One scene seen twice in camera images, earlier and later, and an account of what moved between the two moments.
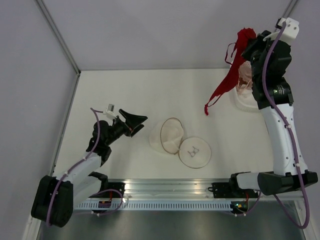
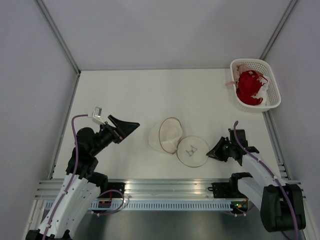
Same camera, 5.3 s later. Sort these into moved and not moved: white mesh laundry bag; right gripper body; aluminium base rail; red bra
Moved: red bra; right gripper body
Not moved: aluminium base rail; white mesh laundry bag
